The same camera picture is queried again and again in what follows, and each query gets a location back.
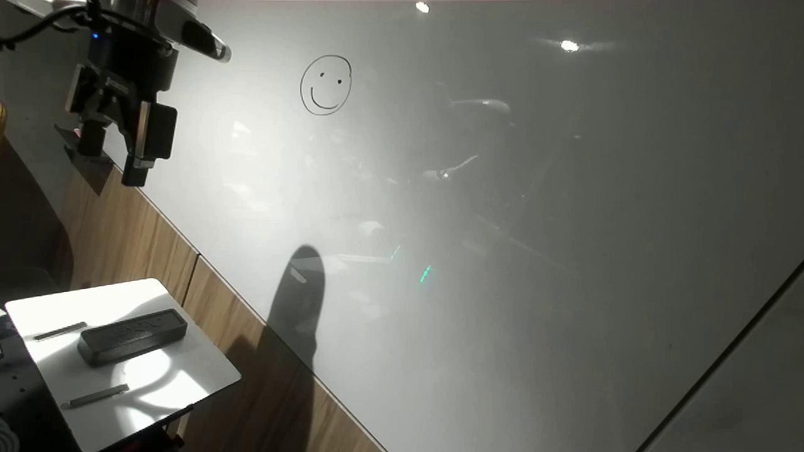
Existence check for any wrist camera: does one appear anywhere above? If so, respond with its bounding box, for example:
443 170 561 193
109 0 235 63

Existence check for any smiley face drawing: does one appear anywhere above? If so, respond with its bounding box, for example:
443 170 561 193
296 53 357 119

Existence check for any black marker pen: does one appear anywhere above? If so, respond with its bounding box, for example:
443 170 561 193
31 319 92 342
61 381 132 412

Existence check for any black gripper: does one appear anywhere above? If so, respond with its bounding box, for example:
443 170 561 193
56 23 181 188

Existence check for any black whiteboard eraser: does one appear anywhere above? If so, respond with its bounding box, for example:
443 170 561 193
75 306 190 367

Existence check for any small white board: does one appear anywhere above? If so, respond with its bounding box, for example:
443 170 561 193
4 275 244 452

